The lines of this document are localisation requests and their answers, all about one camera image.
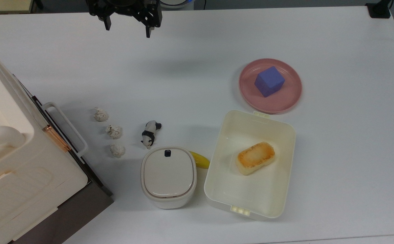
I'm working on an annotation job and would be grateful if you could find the pink plate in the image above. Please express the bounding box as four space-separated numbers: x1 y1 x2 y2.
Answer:
238 58 303 114

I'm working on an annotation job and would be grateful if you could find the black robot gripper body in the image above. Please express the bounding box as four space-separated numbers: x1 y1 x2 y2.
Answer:
86 0 162 21

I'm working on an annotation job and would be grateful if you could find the small white lidded bin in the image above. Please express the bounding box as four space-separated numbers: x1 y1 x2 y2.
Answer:
140 146 198 209

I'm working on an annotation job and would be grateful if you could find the light wooden desk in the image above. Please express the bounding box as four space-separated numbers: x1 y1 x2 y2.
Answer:
0 0 36 15

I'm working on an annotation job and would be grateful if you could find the purple cube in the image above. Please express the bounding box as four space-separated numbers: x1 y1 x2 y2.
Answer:
254 66 286 98

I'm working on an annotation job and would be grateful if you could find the cream plastic storage box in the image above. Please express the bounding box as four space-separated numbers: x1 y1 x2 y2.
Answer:
0 39 89 244

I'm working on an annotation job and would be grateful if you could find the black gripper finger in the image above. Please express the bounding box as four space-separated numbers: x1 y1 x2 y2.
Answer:
97 12 112 31
140 13 162 38

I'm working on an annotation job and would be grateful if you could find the black clamp mount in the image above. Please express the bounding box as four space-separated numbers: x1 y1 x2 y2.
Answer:
365 0 392 19

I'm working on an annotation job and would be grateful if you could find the wooden drawer with white handle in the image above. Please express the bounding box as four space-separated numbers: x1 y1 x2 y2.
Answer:
14 78 115 198

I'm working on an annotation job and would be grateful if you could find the black and white panda figure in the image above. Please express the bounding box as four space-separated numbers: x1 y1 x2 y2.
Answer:
140 120 162 150

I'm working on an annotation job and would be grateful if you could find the crumpled white paper ball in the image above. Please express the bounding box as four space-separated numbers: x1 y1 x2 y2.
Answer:
110 144 126 159
93 107 110 123
105 124 123 140

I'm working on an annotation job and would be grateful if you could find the dark wooden drawer cabinet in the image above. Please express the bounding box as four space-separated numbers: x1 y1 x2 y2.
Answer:
9 179 115 244

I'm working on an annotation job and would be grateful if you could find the cream plastic container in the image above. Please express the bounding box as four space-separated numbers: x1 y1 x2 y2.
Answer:
203 109 297 221

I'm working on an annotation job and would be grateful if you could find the toasted bread loaf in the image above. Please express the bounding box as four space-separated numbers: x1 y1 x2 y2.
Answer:
235 141 276 176

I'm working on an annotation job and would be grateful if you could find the yellow banana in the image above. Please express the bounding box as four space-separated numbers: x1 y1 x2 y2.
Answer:
188 151 211 169

